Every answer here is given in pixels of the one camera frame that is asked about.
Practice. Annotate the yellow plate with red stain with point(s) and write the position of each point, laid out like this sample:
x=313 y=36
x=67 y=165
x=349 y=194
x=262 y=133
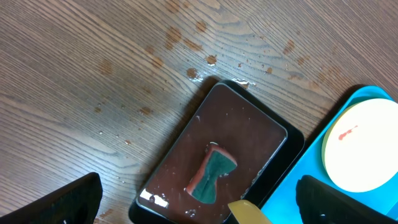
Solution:
x=359 y=150

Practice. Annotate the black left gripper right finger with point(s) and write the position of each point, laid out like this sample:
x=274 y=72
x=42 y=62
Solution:
x=319 y=203

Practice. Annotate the orange and green sponge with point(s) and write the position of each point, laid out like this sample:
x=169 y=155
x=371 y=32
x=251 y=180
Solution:
x=217 y=162

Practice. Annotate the blue plastic tray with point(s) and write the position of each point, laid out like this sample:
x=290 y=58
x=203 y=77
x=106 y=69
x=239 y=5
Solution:
x=281 y=207

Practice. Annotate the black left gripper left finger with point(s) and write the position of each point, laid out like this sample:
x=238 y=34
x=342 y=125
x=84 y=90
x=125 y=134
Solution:
x=76 y=202

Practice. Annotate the black water basin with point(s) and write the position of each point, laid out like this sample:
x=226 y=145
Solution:
x=263 y=144

